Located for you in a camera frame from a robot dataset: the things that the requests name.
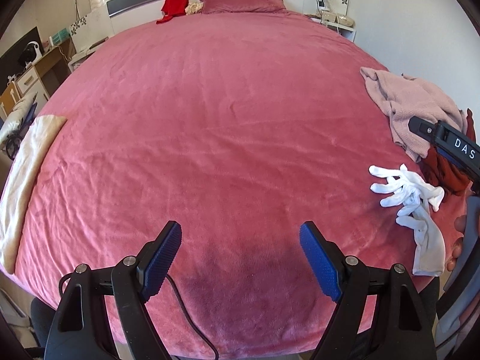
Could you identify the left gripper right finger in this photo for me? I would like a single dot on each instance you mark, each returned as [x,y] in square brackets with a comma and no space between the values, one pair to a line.
[378,313]

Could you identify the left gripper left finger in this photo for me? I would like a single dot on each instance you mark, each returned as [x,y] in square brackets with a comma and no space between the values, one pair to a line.
[81,328]

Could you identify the dark red fleece jacket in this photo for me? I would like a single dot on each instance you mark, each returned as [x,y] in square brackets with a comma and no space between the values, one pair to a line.
[440,171]

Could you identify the white cotton gloves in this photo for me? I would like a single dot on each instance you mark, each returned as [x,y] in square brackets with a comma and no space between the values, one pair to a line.
[415,199]

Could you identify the person right hand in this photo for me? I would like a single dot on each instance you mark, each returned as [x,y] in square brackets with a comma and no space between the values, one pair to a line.
[457,247]

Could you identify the light pink sweater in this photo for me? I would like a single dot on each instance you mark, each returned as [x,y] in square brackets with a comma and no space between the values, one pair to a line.
[402,97]

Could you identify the cream folded blanket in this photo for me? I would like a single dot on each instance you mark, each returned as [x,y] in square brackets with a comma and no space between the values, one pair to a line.
[18,188]

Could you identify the white bedside table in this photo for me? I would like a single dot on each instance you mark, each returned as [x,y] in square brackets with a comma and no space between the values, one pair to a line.
[342,25]

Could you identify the pink bed blanket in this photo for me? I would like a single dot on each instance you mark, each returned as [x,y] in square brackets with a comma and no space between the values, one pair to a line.
[241,127]

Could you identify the wooden desk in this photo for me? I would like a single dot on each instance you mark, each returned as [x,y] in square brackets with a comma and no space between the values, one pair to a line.
[44,76]

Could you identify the pink pillow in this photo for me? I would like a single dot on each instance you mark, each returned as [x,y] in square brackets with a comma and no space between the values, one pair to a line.
[242,6]

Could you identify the black monitor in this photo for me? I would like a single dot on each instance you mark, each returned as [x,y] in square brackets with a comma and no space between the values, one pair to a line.
[11,60]

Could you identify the white headphones on stand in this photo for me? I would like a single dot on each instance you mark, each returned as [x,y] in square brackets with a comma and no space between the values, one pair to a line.
[31,53]

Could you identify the teal box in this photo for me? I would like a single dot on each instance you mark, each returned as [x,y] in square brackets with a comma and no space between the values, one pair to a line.
[59,37]

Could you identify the beige plush toy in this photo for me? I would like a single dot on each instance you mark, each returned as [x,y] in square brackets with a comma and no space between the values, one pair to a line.
[194,8]

